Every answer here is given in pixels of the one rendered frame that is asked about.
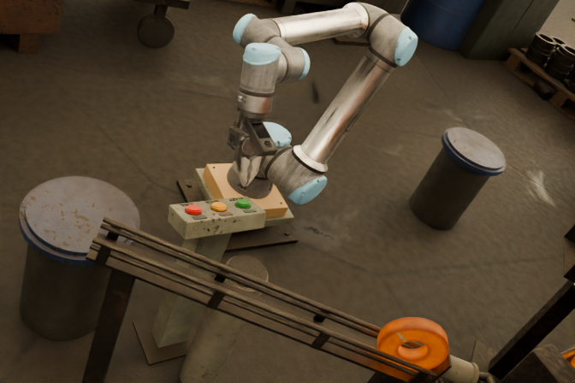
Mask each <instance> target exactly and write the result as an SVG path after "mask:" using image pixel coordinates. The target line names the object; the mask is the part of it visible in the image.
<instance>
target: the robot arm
mask: <svg viewBox="0 0 575 383"><path fill-rule="evenodd" d="M343 35H347V36H348V37H350V38H362V39H364V40H366V41H368V42H369V43H370V44H371V46H370V48H369V49H368V51H367V53H366V54H365V56H364V57H363V59H362V60H361V62H360V63H359V65H358V66H357V67H356V68H355V69H354V71H353V73H352V74H351V76H350V77H349V78H348V80H347V82H346V83H345V85H344V86H343V87H342V88H341V90H340V91H339V93H338V94H337V95H336V97H335V99H334V100H333V102H332V103H331V104H330V106H329V107H328V108H327V110H326V111H325V112H324V114H323V116H322V117H321V119H320V120H319V121H318V123H317V124H316V125H315V126H314V128H313V129H312V131H311V133H310V134H309V135H308V137H307V138H306V140H305V142H304V143H303V144H302V145H295V146H294V147H292V146H291V145H290V142H291V138H292V137H291V134H290V132H289V131H288V130H287V129H285V128H284V127H282V126H280V125H278V124H275V123H272V122H263V121H262V119H263V118H265V117H266V115H267V113H269V112H270V111H271V107H272V102H273V96H274V90H275V85H276V83H282V82H289V81H291V82H294V81H297V80H301V79H303V78H304V77H305V76H306V75H307V73H308V71H309V68H310V59H309V56H308V55H307V53H306V52H305V51H304V50H303V49H301V48H300V47H292V46H291V45H296V44H303V43H308V42H312V41H317V40H321V39H326V38H334V37H339V36H343ZM233 37H234V41H235V42H236V43H237V44H239V46H241V47H242V48H243V49H244V50H245V54H244V55H243V66H242V72H241V78H240V90H239V96H238V102H237V106H238V109H237V110H238V111H240V117H239V122H237V121H236V122H237V124H238V125H235V123H234V126H233V127H229V131H228V142H227V145H228V146H230V147H231V149H232V150H236V152H235V153H234V159H235V161H233V165H232V166H231V167H230V169H229V170H228V173H227V180H228V183H229V185H230V186H231V187H232V188H233V189H234V190H235V191H236V192H238V193H239V194H240V195H242V196H244V197H249V198H252V199H261V198H265V197H268V196H269V194H270V192H271V190H272V188H273V184H274V185H275V186H276V187H277V188H278V189H279V190H280V191H282V192H283V193H284V194H285V195H286V196H287V198H288V199H290V200H292V201H293V202H294V203H296V204H298V205H302V204H305V203H308V202H310V201H311V200H312V199H313V198H314V197H316V196H317V195H318V194H319V192H321V191H322V189H323V188H324V187H325V186H326V184H327V179H326V177H325V176H323V175H324V174H325V173H326V171H327V170H328V167H327V161H328V160H329V158H330V157H331V155H332V154H333V153H334V151H335V150H336V148H337V147H338V145H339V144H340V143H341V141H342V140H343V139H344V138H345V136H346V135H347V133H348V132H349V131H350V129H351V128H352V126H353V125H354V123H355V122H356V121H357V119H358V118H359V117H360V116H361V114H362V113H363V112H364V110H365V108H366V107H367V106H368V104H369V103H370V101H371V100H372V99H373V97H374V96H375V95H376V94H377V92H378V91H379V90H380V88H381V87H382V85H383V84H384V82H385V81H386V80H387V78H388V77H389V75H390V74H391V73H392V72H393V71H394V69H396V68H397V66H404V65H405V64H406V63H407V62H408V61H409V60H410V59H411V57H412V55H413V53H414V51H415V49H416V47H417V44H418V37H417V35H416V34H415V33H414V32H413V31H412V30H410V28H409V27H406V26H405V25H403V24H402V23H401V22H399V21H397V20H396V19H395V18H394V17H393V16H392V15H390V14H389V13H388V12H386V11H384V10H382V9H379V8H378V7H375V6H373V5H370V4H367V3H349V4H347V5H345V6H344V7H343V9H336V10H330V11H323V12H317V13H311V14H305V15H294V16H288V17H282V18H275V19H262V20H260V19H258V18H257V16H256V15H252V14H248V15H245V16H243V17H242V18H241V19H240V20H239V21H238V23H237V24H236V26H235V28H234V33H233ZM229 137H230V138H229Z"/></svg>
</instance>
